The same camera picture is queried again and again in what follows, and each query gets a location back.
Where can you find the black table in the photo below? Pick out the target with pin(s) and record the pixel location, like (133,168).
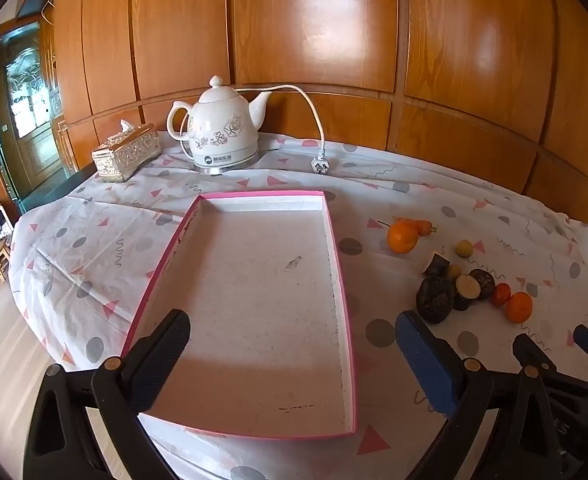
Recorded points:
(48,190)

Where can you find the small red tomato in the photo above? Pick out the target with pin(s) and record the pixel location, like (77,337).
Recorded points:
(500,295)

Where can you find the halved dark-skinned fruit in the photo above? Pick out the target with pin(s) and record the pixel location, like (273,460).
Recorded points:
(468,286)
(436,266)

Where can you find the orange with stem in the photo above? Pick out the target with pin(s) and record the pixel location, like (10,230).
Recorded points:
(402,237)

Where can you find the large dark avocado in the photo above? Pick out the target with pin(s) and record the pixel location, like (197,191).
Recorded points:
(434,300)

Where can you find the small carrot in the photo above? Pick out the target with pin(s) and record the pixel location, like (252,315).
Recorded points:
(425,227)

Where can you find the patterned white tablecloth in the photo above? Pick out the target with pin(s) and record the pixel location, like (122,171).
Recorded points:
(98,240)

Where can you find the pink shallow tray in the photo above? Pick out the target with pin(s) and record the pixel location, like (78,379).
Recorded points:
(254,285)

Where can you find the silver kettle base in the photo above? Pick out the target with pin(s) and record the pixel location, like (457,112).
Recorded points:
(213,170)

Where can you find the dark brown round fruit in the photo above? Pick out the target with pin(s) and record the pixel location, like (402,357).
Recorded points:
(485,282)

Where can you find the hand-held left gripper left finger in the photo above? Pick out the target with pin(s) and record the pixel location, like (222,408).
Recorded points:
(158,360)

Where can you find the ornate gold tissue box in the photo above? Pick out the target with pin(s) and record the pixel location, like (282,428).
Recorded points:
(123,152)

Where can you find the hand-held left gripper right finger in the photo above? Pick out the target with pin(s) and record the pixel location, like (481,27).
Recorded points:
(424,365)

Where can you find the white floral ceramic kettle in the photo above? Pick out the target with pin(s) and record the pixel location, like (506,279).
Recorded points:
(218,120)

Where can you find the small yellow longan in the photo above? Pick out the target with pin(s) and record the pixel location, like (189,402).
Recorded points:
(454,271)

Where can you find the wooden door with glass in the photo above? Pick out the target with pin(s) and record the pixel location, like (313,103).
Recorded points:
(28,110)

